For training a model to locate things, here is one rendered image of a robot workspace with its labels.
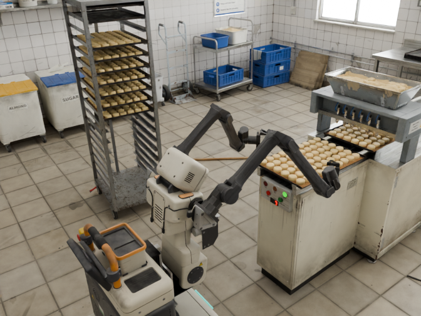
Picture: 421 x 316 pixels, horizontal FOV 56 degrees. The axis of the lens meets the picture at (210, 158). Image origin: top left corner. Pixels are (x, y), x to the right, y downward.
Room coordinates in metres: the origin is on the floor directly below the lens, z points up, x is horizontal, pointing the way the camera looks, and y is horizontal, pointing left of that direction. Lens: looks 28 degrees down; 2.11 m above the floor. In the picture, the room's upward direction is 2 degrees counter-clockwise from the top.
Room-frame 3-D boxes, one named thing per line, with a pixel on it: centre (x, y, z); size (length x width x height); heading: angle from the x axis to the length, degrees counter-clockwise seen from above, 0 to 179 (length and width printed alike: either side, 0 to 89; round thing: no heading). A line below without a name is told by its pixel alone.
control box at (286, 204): (2.07, -0.40, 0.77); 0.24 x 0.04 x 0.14; 37
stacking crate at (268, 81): (6.85, -1.07, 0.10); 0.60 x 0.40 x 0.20; 123
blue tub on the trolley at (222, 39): (6.22, -0.11, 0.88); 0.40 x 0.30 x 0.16; 38
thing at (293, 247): (2.29, -0.69, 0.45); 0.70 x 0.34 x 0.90; 127
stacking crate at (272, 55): (6.85, -1.07, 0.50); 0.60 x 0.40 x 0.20; 127
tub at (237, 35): (6.49, -0.38, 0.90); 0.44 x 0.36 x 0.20; 43
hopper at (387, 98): (2.59, -1.09, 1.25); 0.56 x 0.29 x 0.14; 37
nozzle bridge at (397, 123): (2.59, -1.09, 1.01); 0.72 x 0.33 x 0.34; 37
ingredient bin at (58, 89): (5.03, 1.87, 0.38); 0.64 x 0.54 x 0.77; 34
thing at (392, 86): (2.59, -1.09, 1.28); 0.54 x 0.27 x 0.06; 37
